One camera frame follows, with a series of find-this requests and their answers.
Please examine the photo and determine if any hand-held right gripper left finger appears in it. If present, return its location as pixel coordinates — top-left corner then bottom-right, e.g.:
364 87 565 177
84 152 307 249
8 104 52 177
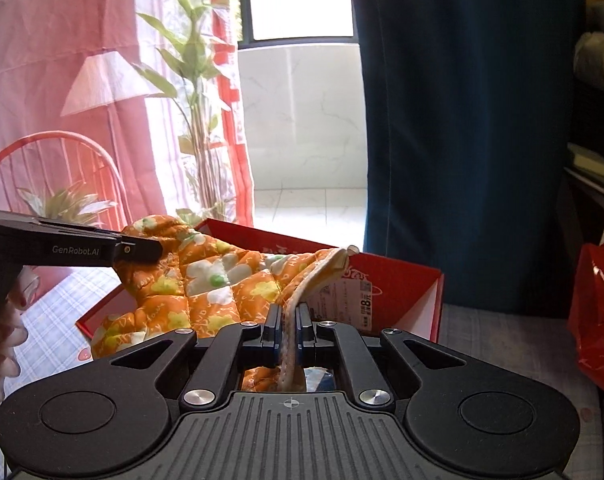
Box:
109 306 283 412

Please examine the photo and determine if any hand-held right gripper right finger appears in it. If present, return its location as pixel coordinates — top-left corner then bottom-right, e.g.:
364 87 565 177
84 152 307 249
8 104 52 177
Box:
296 305 475 408

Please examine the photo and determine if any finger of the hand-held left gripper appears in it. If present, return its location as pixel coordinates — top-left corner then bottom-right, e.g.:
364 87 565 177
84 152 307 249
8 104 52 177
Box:
36 217 165 265

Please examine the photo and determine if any orange floral quilted cloth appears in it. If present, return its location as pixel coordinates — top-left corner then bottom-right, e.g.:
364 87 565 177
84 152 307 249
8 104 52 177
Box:
90 215 361 394

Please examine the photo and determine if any red strawberry print cardboard box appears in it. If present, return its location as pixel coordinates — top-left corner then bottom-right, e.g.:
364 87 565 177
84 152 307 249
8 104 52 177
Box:
76 217 443 347

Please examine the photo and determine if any person's left hand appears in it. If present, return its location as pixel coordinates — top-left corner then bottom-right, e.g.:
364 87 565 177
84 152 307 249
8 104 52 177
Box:
0 266 42 404

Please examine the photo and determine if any blue glossy packet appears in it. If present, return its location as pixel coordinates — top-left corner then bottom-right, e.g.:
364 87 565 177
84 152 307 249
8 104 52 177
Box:
304 367 337 392

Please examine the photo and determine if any dark blue curtain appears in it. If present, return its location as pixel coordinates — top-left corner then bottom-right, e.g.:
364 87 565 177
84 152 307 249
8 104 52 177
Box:
347 0 587 319

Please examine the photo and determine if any window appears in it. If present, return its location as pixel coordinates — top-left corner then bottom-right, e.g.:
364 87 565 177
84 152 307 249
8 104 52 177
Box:
234 0 363 52

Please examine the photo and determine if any red plastic bag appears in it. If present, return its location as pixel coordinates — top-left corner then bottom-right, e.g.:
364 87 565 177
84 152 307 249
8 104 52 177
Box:
567 242 604 394

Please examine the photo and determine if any stack of books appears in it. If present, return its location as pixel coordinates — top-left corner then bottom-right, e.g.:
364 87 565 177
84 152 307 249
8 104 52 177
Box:
564 142 604 187

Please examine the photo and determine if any white folded quilt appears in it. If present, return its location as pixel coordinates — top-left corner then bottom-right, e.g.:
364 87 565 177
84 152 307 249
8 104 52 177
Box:
573 0 604 95

